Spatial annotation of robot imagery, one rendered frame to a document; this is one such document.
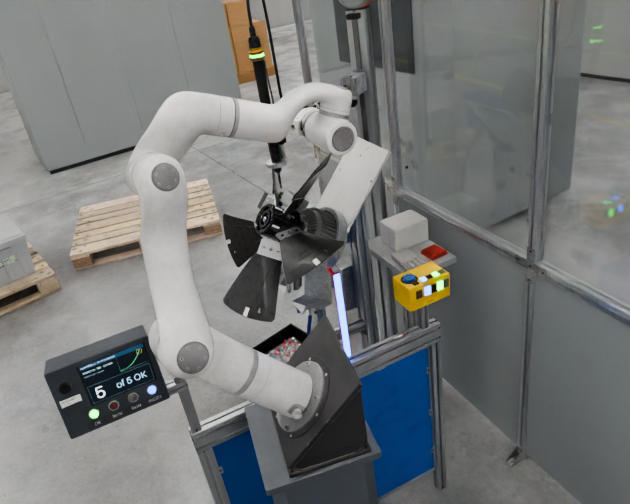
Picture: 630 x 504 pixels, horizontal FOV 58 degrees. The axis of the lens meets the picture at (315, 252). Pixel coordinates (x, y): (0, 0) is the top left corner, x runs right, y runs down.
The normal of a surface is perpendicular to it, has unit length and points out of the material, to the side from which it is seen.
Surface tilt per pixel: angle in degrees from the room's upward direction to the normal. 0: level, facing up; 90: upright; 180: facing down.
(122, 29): 90
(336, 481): 90
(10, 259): 95
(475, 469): 0
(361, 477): 90
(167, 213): 114
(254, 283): 51
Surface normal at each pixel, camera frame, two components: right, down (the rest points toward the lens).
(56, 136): 0.52, 0.36
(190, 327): 0.44, -0.36
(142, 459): -0.14, -0.86
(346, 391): -0.76, -0.45
